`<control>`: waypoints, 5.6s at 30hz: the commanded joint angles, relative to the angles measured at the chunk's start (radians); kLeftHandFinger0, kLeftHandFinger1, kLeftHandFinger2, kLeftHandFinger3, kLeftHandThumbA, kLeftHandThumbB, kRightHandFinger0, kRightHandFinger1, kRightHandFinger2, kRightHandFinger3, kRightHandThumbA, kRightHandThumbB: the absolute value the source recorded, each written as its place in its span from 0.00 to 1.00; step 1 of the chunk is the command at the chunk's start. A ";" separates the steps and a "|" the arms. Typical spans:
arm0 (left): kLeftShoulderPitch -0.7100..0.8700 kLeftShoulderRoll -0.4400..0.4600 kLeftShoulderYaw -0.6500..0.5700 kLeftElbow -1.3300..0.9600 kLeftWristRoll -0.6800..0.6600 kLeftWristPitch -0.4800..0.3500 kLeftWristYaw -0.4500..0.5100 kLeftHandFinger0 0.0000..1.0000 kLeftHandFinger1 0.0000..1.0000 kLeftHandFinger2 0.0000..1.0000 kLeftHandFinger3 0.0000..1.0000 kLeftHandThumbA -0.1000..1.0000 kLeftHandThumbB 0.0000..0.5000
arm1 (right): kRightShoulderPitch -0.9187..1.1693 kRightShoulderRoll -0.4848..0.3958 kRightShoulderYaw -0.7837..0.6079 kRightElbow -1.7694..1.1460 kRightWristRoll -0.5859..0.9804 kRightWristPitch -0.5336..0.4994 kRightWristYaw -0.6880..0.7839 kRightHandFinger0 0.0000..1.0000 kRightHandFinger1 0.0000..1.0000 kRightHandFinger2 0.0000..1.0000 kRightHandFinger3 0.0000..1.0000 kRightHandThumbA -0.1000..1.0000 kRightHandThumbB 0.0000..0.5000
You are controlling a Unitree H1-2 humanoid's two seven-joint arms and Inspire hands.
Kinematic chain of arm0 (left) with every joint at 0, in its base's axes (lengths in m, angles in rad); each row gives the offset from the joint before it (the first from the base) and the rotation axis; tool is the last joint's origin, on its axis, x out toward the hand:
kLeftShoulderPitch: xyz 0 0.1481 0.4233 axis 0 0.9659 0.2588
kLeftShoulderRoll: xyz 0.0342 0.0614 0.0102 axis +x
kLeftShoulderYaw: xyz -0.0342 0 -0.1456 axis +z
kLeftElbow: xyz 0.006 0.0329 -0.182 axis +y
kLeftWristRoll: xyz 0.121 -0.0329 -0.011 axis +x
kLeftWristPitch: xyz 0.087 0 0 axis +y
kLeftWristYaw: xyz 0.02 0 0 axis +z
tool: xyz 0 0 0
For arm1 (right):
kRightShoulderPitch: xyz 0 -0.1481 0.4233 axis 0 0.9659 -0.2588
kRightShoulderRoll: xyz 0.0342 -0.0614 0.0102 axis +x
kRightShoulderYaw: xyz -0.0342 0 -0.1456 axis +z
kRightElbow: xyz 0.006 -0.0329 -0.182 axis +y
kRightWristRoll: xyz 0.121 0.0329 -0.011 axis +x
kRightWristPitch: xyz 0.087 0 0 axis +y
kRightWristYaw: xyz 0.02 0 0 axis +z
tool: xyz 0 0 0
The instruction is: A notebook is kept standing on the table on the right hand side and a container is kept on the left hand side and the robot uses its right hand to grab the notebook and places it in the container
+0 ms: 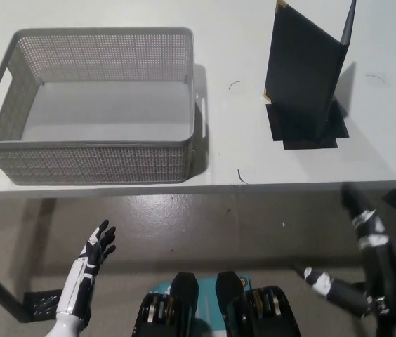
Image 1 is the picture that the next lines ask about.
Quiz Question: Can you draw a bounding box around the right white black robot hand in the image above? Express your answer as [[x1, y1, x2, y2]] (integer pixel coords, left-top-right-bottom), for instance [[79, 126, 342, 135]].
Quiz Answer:
[[302, 191, 396, 317]]

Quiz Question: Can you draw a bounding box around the black table foot plate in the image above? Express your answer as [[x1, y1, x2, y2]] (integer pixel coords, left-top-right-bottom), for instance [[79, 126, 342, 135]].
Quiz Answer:
[[22, 288, 64, 322]]

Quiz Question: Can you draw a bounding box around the black hardcover notebook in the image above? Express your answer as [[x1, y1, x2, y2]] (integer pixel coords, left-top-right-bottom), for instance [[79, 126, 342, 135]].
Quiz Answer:
[[263, 0, 357, 142]]

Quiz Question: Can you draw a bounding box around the black tape patch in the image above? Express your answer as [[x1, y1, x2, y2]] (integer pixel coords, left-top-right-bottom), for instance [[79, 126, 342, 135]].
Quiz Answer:
[[265, 103, 350, 152]]

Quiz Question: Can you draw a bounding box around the grey perforated plastic basket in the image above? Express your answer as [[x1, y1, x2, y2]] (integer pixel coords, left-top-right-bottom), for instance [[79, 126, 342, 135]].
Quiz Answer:
[[0, 26, 209, 186]]

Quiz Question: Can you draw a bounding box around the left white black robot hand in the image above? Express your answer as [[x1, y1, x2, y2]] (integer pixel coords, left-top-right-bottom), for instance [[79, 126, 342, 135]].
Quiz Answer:
[[55, 219, 117, 322]]

